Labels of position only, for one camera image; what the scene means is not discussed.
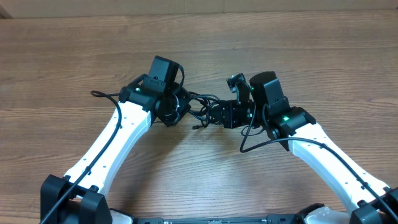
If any black USB cable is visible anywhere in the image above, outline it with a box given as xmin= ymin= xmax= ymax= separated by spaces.
xmin=186 ymin=91 xmax=224 ymax=131

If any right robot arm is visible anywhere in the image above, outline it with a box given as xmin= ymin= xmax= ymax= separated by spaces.
xmin=209 ymin=72 xmax=397 ymax=223

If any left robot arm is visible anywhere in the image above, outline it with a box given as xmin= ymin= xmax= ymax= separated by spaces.
xmin=40 ymin=56 xmax=190 ymax=223

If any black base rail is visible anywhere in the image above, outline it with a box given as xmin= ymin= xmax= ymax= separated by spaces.
xmin=133 ymin=214 xmax=295 ymax=224

